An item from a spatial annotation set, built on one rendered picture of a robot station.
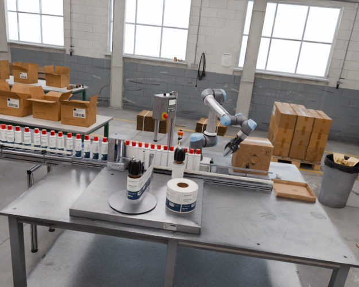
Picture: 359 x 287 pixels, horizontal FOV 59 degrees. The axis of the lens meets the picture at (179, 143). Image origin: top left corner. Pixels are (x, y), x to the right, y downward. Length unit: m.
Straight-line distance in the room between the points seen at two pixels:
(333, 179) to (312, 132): 1.37
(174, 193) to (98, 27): 6.89
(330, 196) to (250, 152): 2.07
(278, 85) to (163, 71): 2.74
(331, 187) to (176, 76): 4.70
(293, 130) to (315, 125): 0.36
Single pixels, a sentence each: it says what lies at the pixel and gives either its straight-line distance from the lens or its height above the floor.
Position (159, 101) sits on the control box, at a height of 1.44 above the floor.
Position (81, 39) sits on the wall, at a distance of 8.73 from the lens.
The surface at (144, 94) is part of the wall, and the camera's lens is 8.19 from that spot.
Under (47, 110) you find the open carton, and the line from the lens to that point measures 4.26.
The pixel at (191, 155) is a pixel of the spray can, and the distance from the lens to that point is 2.54.
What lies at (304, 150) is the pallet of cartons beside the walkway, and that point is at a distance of 5.79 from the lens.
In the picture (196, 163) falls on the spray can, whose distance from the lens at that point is 2.57.
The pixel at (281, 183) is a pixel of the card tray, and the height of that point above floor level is 0.84.
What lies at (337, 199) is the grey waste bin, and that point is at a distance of 4.66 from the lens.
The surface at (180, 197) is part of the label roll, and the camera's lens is 1.99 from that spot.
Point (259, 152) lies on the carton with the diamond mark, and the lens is 2.81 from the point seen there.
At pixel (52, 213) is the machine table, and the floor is 0.83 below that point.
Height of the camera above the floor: 1.93
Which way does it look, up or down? 19 degrees down
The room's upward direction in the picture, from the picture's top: 6 degrees clockwise
